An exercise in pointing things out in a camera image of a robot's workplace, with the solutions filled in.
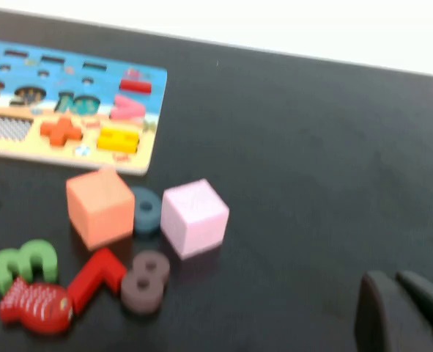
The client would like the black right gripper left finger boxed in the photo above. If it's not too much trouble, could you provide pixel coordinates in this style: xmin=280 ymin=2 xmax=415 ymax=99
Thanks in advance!
xmin=355 ymin=271 xmax=433 ymax=352

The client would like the red fish piece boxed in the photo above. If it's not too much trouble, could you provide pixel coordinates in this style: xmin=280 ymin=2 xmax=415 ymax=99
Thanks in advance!
xmin=0 ymin=276 xmax=74 ymax=335

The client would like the colourful wooden puzzle board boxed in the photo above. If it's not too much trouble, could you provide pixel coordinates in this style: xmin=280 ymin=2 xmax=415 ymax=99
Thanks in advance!
xmin=0 ymin=38 xmax=169 ymax=177

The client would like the light pink cube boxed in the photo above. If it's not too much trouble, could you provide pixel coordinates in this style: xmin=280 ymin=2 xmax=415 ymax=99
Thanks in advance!
xmin=160 ymin=178 xmax=230 ymax=260

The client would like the mauve number eight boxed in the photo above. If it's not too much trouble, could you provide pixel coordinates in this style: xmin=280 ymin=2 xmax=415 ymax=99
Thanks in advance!
xmin=120 ymin=250 xmax=171 ymax=315

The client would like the red number seven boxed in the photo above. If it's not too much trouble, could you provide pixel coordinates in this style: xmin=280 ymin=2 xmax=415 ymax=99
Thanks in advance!
xmin=67 ymin=248 xmax=128 ymax=315

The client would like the salmon orange cube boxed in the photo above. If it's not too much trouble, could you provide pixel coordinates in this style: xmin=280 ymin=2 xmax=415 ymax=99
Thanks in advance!
xmin=66 ymin=167 xmax=136 ymax=251

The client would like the yellow equals sign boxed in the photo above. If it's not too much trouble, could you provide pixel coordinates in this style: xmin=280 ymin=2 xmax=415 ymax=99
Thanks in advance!
xmin=97 ymin=126 xmax=141 ymax=154

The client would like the pink greater-than sign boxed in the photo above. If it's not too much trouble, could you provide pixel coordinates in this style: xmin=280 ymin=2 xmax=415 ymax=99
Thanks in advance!
xmin=109 ymin=94 xmax=147 ymax=120

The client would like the red minus sign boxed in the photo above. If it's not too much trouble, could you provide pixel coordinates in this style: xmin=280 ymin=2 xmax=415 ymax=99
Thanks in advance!
xmin=119 ymin=78 xmax=153 ymax=95

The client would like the green number three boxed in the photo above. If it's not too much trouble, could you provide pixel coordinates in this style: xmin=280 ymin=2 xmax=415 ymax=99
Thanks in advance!
xmin=0 ymin=239 xmax=59 ymax=296

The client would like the orange plus sign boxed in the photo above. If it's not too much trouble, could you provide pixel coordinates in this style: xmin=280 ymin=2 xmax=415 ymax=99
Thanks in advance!
xmin=40 ymin=117 xmax=84 ymax=147

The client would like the dark blue ring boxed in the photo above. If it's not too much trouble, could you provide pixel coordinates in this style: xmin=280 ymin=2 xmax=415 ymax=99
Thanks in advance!
xmin=130 ymin=186 xmax=163 ymax=238

